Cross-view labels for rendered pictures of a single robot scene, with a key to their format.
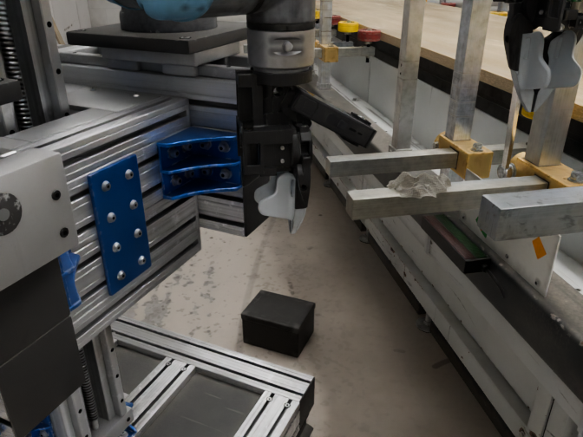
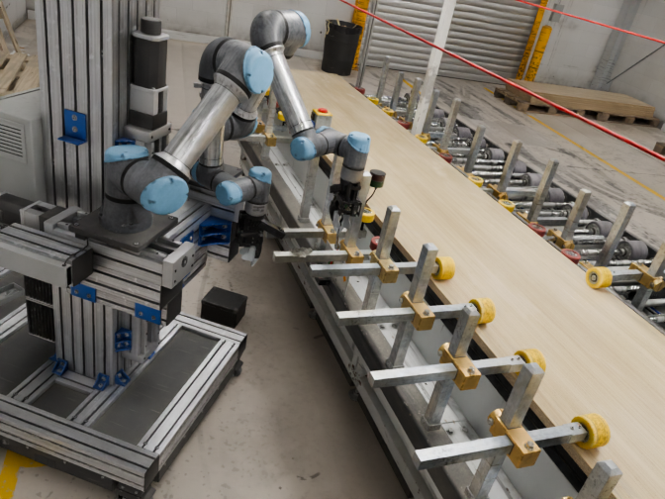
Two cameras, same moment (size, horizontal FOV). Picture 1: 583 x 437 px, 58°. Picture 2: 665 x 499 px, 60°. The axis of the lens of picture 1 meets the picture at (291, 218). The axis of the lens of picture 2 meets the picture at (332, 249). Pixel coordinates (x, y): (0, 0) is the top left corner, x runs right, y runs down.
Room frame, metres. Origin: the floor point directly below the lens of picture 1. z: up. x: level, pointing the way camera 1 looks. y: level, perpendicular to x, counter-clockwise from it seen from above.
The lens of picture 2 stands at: (-1.14, 0.16, 1.90)
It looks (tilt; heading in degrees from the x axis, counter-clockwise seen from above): 29 degrees down; 346
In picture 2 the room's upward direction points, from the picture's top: 12 degrees clockwise
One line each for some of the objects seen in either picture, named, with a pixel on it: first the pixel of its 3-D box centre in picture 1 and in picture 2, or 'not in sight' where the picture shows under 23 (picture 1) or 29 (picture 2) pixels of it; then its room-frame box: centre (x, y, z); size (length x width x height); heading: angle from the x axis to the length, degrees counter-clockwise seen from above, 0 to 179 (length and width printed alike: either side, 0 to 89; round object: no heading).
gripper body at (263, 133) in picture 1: (275, 120); (250, 228); (0.61, 0.02, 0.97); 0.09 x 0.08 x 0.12; 101
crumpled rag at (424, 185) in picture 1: (422, 180); (301, 249); (0.65, -0.17, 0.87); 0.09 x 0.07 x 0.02; 101
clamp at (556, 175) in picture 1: (549, 182); (350, 252); (0.71, -0.38, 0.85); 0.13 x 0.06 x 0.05; 11
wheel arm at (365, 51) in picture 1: (314, 53); (260, 139); (1.91, -0.08, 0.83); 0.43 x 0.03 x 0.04; 101
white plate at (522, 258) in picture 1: (501, 225); (334, 266); (0.76, -0.34, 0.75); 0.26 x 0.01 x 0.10; 11
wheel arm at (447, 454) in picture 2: not in sight; (510, 443); (-0.29, -0.56, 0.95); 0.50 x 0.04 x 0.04; 101
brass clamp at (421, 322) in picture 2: not in sight; (416, 310); (0.22, -0.47, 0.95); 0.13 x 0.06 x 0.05; 11
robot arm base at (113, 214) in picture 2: not in sight; (126, 206); (0.44, 0.40, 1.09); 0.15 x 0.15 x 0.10
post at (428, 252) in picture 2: not in sight; (411, 312); (0.24, -0.47, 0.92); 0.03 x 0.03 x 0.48; 11
